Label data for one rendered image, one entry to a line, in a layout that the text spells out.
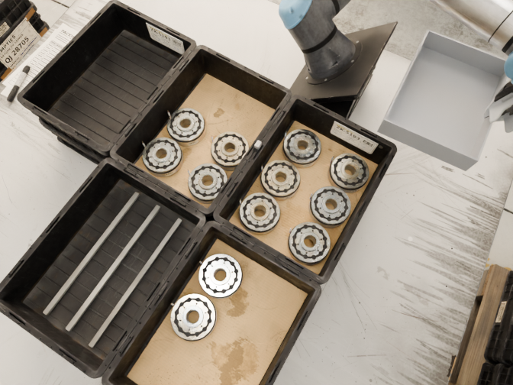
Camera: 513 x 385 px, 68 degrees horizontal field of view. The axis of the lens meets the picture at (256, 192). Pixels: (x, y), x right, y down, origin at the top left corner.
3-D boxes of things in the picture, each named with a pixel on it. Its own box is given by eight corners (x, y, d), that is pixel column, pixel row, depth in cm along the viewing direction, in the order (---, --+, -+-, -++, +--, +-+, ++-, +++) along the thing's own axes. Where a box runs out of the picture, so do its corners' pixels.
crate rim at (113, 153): (200, 48, 107) (199, 42, 105) (293, 96, 102) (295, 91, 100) (109, 159, 95) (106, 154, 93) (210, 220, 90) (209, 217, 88)
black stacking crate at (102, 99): (125, 29, 121) (113, -1, 110) (203, 70, 116) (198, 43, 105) (38, 122, 109) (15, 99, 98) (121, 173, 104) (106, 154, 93)
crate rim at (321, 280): (293, 96, 102) (295, 92, 100) (396, 150, 97) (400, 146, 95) (210, 220, 90) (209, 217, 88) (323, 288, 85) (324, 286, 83)
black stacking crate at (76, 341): (121, 174, 104) (107, 156, 93) (213, 230, 99) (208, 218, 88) (18, 304, 92) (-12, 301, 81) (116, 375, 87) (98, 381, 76)
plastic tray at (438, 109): (419, 44, 92) (427, 29, 87) (501, 77, 89) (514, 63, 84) (376, 131, 84) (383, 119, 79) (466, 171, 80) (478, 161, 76)
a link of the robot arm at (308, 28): (291, 47, 114) (266, 8, 107) (323, 15, 114) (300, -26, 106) (311, 52, 105) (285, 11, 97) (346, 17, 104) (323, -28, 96)
